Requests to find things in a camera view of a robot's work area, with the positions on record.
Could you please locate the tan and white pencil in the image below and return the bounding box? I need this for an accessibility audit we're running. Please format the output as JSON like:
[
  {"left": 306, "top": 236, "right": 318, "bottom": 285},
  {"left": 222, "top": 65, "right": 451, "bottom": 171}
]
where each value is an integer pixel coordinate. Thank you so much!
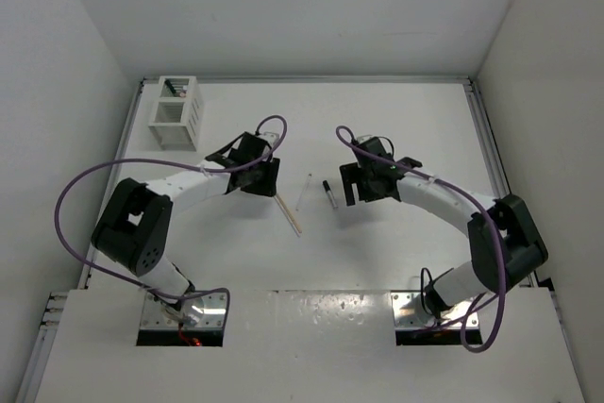
[{"left": 275, "top": 193, "right": 302, "bottom": 237}]

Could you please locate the thin white liner pen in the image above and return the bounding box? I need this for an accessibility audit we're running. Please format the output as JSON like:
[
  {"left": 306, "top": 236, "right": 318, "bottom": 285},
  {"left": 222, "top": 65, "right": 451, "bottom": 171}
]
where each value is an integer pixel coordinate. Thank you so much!
[{"left": 295, "top": 173, "right": 312, "bottom": 211}]

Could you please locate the clear tube black cap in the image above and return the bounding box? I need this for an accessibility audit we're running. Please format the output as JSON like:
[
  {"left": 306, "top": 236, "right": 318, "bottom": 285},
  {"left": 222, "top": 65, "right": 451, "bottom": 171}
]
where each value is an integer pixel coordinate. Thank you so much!
[{"left": 322, "top": 180, "right": 338, "bottom": 210}]

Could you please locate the dark teal makeup pen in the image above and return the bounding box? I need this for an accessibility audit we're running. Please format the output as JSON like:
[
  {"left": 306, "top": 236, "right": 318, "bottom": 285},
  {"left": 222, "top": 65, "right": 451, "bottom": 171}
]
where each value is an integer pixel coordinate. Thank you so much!
[{"left": 164, "top": 79, "right": 179, "bottom": 96}]

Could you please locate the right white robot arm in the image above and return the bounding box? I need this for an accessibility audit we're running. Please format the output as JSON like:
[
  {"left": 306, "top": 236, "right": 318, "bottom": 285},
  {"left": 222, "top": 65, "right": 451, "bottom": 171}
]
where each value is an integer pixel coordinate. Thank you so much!
[{"left": 340, "top": 136, "right": 549, "bottom": 319}]

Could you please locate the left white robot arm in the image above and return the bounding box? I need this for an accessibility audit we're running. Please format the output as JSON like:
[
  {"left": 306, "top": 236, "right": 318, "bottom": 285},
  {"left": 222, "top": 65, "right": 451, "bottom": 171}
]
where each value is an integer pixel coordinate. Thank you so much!
[{"left": 92, "top": 132, "right": 280, "bottom": 306}]

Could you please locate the white two-slot organizer box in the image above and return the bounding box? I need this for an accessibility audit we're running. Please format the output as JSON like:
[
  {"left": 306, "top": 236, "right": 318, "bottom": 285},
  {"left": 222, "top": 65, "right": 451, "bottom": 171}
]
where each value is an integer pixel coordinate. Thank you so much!
[{"left": 148, "top": 76, "right": 205, "bottom": 151}]

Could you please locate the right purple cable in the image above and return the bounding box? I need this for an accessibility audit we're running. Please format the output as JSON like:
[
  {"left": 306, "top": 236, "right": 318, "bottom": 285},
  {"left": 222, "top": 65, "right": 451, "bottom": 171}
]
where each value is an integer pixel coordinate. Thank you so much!
[{"left": 335, "top": 125, "right": 507, "bottom": 353}]

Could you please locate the purple cable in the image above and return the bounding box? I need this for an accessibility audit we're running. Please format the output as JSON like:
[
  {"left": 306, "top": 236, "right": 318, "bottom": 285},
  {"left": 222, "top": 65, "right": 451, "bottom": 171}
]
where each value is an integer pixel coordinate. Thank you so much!
[
  {"left": 335, "top": 125, "right": 507, "bottom": 353},
  {"left": 54, "top": 114, "right": 288, "bottom": 303}
]

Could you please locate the back aluminium frame rail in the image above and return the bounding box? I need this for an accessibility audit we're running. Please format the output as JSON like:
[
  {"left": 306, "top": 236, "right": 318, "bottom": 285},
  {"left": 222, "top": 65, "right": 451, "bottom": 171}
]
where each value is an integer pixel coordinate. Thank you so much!
[{"left": 141, "top": 75, "right": 473, "bottom": 85}]

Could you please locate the aluminium frame rail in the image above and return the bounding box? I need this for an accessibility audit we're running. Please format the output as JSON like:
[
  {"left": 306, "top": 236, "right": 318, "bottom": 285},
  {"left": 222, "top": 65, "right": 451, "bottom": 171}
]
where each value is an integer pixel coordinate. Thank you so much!
[
  {"left": 464, "top": 80, "right": 548, "bottom": 289},
  {"left": 13, "top": 79, "right": 145, "bottom": 403},
  {"left": 141, "top": 75, "right": 473, "bottom": 85}
]

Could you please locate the right aluminium frame rail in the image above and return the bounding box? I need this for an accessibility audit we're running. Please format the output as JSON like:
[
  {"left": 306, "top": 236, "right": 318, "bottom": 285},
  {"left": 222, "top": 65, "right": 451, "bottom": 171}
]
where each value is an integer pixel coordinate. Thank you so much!
[{"left": 464, "top": 80, "right": 548, "bottom": 289}]

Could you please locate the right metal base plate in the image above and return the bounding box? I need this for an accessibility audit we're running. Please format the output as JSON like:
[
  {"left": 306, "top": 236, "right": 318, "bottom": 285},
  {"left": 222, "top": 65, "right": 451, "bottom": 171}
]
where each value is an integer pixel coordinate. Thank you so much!
[{"left": 391, "top": 292, "right": 480, "bottom": 331}]

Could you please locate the metal base plate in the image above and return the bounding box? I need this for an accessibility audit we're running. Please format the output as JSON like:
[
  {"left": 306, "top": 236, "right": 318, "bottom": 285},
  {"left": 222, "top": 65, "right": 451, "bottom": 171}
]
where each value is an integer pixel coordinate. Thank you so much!
[
  {"left": 391, "top": 292, "right": 480, "bottom": 331},
  {"left": 140, "top": 292, "right": 228, "bottom": 330}
]

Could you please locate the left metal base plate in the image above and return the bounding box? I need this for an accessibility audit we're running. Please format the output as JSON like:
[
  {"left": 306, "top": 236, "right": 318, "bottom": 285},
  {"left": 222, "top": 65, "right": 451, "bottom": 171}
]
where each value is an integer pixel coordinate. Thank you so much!
[{"left": 140, "top": 292, "right": 228, "bottom": 330}]

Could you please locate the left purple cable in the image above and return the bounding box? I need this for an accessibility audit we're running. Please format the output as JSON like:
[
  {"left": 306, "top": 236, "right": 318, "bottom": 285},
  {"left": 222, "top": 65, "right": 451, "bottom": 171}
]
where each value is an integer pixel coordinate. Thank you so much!
[{"left": 54, "top": 114, "right": 288, "bottom": 303}]

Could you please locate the left aluminium frame rail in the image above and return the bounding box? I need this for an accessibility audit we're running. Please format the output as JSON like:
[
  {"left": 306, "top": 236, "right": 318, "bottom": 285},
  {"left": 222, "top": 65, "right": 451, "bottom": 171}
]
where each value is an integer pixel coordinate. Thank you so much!
[{"left": 13, "top": 79, "right": 145, "bottom": 403}]

